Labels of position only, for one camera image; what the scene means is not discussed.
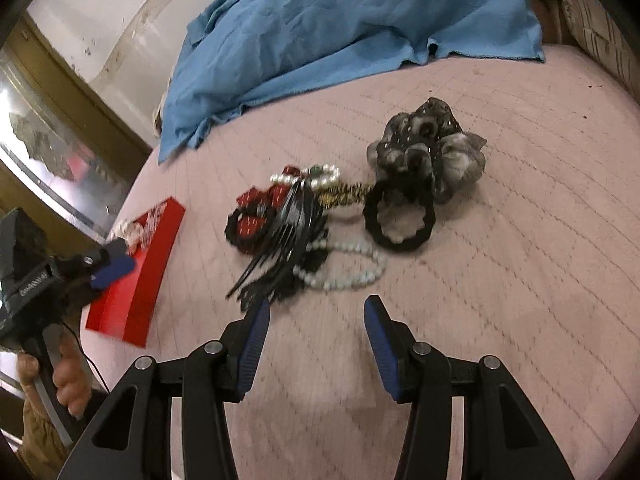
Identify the black hair tie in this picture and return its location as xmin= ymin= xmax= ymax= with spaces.
xmin=361 ymin=178 xmax=437 ymax=254

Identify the striped floral cushion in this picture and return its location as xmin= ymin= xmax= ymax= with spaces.
xmin=530 ymin=0 xmax=639 ymax=99

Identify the brown wooden glass door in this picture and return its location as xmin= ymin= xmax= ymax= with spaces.
xmin=1 ymin=14 xmax=151 ymax=255

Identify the red polka dot bow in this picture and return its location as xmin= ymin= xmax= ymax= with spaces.
xmin=224 ymin=166 xmax=304 ymax=255

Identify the grey black sheer scrunchie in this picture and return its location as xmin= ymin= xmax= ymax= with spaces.
xmin=367 ymin=96 xmax=487 ymax=205

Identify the white pearl bracelet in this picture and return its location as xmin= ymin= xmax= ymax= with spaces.
xmin=292 ymin=237 xmax=388 ymax=293

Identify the pearl beaded hair accessory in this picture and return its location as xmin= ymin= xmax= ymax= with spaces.
xmin=270 ymin=164 xmax=341 ymax=191

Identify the white floral scrunchie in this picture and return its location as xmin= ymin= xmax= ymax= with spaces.
xmin=110 ymin=203 xmax=166 ymax=256

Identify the person's left hand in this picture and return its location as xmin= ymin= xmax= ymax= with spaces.
xmin=16 ymin=333 xmax=92 ymax=419

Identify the blue bed sheet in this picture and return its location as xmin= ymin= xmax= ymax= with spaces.
xmin=158 ymin=0 xmax=544 ymax=160

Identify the black hair claw clip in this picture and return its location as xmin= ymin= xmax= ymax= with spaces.
xmin=227 ymin=181 xmax=326 ymax=312

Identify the leopard print scrunchie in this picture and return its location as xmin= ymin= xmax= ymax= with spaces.
xmin=314 ymin=182 xmax=373 ymax=218

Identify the pink quilted mattress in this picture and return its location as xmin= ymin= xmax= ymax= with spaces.
xmin=81 ymin=47 xmax=639 ymax=479

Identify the red shallow tray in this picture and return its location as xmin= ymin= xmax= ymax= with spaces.
xmin=86 ymin=197 xmax=186 ymax=348

